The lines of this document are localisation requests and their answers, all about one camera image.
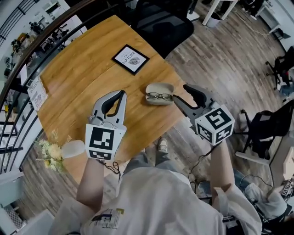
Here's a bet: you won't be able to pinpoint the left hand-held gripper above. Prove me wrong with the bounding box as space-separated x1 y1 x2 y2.
85 90 127 162

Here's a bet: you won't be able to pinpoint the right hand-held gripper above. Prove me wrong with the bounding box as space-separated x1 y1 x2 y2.
172 84 235 146

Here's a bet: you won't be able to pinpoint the beige glasses case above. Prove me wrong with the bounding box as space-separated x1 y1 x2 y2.
145 83 175 106

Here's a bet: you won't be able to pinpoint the eyeglasses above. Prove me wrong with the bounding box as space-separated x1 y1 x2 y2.
147 91 173 101

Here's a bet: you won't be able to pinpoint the person's left forearm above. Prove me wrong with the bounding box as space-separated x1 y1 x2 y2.
76 157 108 213

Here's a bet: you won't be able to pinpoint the person's right forearm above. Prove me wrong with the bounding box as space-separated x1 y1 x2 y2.
208 140 235 205

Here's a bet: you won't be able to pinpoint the person's right shoe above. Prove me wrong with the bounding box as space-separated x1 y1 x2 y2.
158 137 168 152

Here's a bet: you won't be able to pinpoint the black framed picture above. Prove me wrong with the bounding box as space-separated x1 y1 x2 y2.
112 44 150 76

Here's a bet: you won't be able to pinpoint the white vase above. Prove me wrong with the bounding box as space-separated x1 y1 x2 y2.
61 140 86 159

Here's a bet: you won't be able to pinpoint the person's grey trousers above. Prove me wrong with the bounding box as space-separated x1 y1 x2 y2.
124 146 182 175

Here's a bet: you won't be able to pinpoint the pale yellow flower bouquet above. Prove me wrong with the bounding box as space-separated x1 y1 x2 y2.
34 129 67 172

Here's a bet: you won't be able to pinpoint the white printed sign card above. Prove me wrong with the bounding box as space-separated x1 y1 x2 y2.
27 77 48 112

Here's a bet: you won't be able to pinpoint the black mesh office chair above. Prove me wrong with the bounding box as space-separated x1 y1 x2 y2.
130 0 195 59

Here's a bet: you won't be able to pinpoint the white trash bin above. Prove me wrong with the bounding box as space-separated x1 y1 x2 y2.
208 12 222 28

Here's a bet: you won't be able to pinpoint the wooden desk with white legs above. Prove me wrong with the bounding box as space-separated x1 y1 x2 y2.
202 0 239 26

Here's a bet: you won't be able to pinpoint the wooden table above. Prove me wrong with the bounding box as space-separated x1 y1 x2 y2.
0 0 115 173

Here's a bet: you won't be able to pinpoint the person's white shirt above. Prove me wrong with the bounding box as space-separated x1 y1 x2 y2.
49 166 262 235

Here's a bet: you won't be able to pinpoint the grey cabinet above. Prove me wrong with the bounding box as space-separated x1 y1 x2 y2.
0 172 26 207

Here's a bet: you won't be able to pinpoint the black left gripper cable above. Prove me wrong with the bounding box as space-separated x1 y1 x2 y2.
101 160 121 182

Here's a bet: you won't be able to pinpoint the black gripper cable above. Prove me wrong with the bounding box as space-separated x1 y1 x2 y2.
188 146 219 191
101 160 121 182

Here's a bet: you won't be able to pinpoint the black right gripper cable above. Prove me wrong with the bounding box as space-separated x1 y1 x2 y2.
188 146 219 191

